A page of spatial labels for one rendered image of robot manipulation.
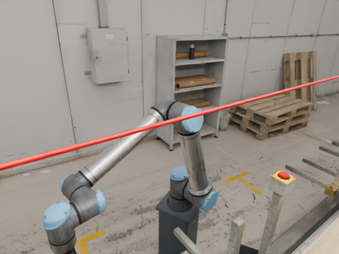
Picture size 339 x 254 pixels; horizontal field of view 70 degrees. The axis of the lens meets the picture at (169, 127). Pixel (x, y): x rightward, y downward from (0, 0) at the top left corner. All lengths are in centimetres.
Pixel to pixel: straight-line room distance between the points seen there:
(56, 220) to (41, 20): 243
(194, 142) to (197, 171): 21
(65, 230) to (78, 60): 243
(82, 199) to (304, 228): 126
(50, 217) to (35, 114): 238
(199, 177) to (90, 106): 221
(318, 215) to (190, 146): 97
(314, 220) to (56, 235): 142
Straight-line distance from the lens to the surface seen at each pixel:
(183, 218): 170
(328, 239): 142
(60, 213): 95
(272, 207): 120
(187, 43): 374
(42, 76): 313
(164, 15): 352
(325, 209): 192
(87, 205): 98
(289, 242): 160
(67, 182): 110
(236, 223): 98
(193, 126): 113
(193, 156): 128
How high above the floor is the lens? 181
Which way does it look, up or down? 25 degrees down
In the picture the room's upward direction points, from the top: 1 degrees clockwise
